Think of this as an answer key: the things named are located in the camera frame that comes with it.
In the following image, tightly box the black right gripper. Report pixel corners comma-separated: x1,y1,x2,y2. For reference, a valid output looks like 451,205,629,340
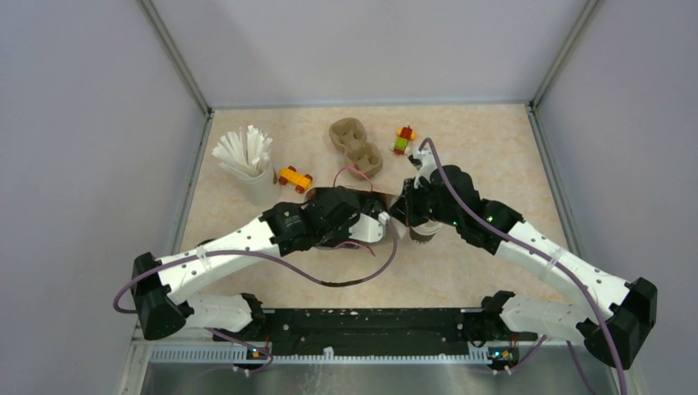
389,175,461,227

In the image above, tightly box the stack of paper cups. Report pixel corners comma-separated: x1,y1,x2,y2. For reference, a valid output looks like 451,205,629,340
409,221,443,244

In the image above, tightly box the brown cardboard cup carrier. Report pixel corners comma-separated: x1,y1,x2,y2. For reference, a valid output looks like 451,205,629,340
328,118,384,178

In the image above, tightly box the kraft pink paper bag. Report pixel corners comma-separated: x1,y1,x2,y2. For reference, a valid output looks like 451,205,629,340
319,165,396,257

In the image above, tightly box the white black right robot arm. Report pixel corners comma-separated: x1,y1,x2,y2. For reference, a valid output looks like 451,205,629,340
390,165,658,370

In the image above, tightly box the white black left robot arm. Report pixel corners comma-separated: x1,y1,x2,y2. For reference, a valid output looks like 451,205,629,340
126,187,390,341

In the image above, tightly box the yellow toy brick car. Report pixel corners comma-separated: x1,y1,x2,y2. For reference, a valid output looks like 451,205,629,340
278,166,313,194

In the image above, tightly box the red green toy brick car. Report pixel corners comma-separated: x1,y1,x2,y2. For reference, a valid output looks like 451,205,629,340
389,125,416,156

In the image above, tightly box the white straw holder cup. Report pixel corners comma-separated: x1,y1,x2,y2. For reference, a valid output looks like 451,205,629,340
235,164,282,207

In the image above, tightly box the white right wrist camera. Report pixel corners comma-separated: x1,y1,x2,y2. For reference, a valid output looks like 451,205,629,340
408,149,437,189

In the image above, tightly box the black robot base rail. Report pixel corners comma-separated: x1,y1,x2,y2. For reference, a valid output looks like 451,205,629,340
222,308,537,343

